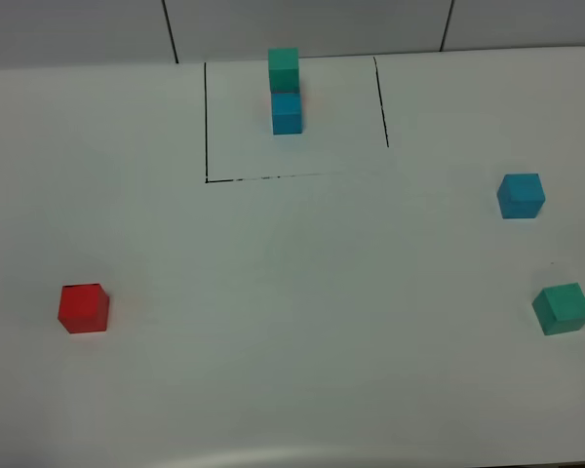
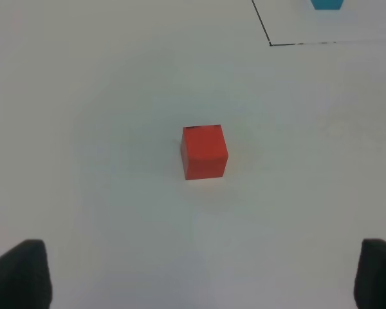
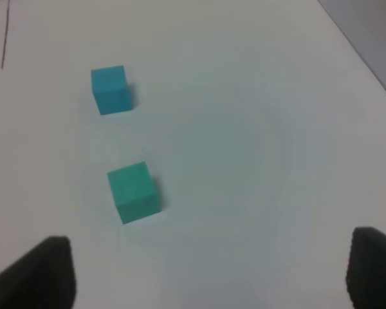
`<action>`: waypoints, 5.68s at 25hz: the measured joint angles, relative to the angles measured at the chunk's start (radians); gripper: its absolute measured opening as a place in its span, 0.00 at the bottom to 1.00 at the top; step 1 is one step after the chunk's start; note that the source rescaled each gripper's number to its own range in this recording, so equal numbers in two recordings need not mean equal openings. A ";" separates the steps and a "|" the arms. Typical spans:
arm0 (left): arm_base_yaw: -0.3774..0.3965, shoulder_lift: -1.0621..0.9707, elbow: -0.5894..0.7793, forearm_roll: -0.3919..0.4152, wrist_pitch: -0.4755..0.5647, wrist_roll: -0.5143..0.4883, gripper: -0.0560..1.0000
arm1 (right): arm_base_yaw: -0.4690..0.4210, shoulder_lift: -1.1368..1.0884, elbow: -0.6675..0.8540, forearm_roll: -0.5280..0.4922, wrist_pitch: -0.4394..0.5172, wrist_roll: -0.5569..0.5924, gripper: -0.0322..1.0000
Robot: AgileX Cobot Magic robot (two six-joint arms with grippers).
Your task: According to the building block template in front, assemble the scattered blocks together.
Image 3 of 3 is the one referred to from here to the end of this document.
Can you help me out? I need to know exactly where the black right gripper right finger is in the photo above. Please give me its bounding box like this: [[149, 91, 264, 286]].
[[345, 227, 386, 308]]

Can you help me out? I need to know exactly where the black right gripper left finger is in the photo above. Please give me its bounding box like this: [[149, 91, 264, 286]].
[[0, 236, 77, 308]]

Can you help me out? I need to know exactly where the green cube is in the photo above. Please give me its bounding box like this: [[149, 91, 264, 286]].
[[107, 162, 161, 224]]

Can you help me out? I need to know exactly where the blue cube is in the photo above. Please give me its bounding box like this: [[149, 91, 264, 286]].
[[91, 66, 133, 115]]

